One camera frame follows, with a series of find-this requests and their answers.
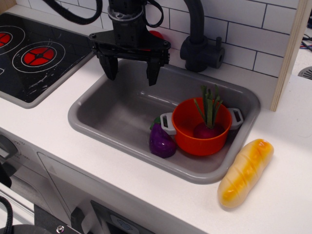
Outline light wooden side panel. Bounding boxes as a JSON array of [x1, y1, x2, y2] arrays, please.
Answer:
[[270, 0, 312, 112]]

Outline grey plastic sink basin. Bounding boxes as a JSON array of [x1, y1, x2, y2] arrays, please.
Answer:
[[68, 59, 260, 184]]

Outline black toy stovetop red burners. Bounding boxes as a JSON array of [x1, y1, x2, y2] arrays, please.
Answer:
[[0, 13, 93, 109]]

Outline purple toy eggplant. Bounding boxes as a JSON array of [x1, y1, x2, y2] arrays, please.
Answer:
[[149, 117, 177, 158]]

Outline black robot base with screw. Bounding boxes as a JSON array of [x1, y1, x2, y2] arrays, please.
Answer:
[[9, 205, 79, 234]]

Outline white toy oven front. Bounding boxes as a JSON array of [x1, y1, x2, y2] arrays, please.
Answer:
[[0, 131, 150, 234]]

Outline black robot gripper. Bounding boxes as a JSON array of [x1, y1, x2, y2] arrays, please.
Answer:
[[89, 0, 171, 86]]

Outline orange toy pot grey handles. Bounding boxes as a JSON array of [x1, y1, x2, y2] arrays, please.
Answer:
[[160, 97, 244, 156]]

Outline dark grey toy faucet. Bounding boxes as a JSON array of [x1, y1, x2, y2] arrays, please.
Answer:
[[180, 0, 225, 72]]

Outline purple toy beet green stems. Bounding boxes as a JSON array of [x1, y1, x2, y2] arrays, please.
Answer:
[[193, 85, 224, 139]]

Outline round metal vent grille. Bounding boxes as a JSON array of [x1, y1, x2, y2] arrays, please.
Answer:
[[298, 66, 312, 80]]

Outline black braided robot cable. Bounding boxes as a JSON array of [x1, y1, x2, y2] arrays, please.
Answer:
[[42, 0, 103, 26]]

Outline black braided cable lower left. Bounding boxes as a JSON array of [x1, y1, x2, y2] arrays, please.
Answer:
[[0, 196, 14, 234]]

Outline toy bread loaf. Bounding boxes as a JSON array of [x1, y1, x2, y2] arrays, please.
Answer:
[[217, 139, 274, 208]]

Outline red toy tomato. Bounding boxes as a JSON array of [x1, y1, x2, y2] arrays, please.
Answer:
[[149, 30, 164, 39]]

